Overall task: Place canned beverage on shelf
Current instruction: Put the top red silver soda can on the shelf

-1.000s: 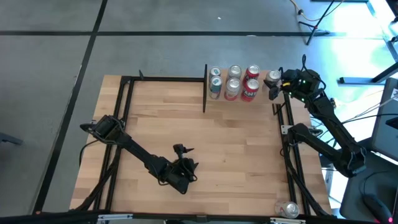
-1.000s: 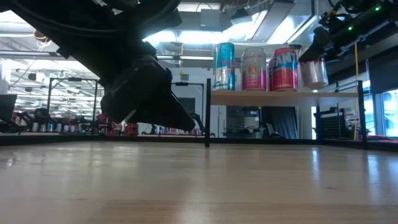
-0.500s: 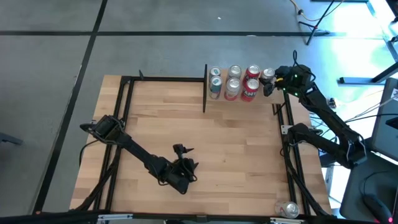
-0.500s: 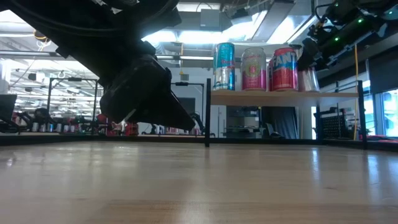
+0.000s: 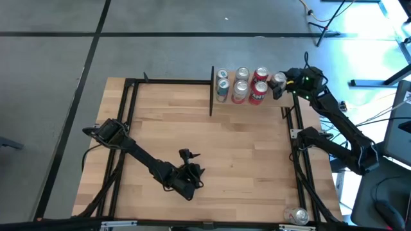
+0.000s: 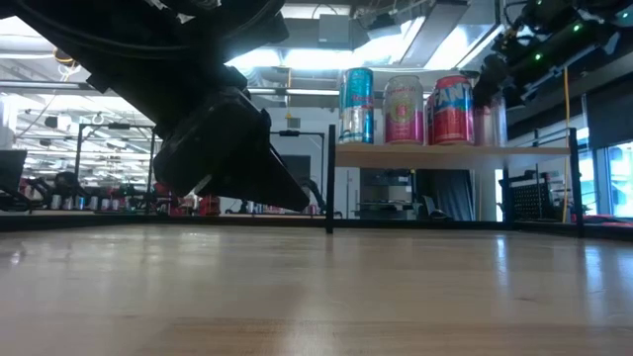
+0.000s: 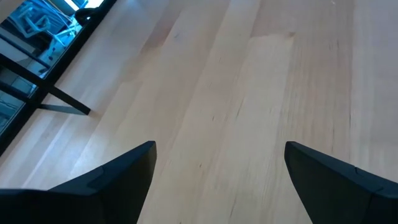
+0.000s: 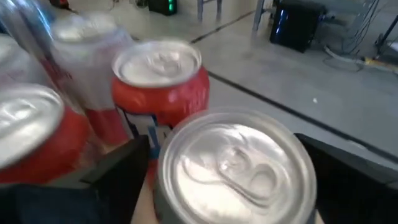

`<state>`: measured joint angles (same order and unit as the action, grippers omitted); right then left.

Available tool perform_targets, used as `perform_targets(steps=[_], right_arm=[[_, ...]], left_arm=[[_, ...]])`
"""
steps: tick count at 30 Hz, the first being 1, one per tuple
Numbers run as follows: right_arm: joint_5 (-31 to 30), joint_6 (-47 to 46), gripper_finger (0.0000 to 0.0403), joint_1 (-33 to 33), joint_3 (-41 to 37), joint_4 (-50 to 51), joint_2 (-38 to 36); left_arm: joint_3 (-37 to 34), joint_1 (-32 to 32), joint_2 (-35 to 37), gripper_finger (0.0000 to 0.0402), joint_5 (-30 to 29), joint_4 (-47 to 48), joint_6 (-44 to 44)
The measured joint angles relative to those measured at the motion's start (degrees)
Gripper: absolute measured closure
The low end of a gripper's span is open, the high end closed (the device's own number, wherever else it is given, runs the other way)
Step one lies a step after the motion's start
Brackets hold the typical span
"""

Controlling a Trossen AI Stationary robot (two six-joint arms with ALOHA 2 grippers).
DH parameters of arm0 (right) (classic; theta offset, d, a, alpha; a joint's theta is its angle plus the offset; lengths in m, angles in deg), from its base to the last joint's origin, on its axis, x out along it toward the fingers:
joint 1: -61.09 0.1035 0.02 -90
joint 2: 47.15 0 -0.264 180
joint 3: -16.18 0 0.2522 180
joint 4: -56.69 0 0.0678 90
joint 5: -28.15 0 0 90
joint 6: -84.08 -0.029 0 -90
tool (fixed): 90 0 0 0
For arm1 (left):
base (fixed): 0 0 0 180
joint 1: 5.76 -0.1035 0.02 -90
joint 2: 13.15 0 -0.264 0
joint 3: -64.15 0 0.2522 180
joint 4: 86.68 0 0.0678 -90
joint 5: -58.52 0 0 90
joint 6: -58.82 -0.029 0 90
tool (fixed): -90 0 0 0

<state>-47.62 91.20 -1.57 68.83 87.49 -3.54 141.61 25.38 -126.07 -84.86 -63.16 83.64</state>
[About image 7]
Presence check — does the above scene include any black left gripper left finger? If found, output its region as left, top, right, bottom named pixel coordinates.
left=0, top=140, right=157, bottom=224

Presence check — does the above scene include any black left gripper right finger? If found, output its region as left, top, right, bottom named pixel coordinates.
left=284, top=141, right=398, bottom=224

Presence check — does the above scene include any black metal table frame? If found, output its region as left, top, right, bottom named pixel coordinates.
left=0, top=0, right=118, bottom=156

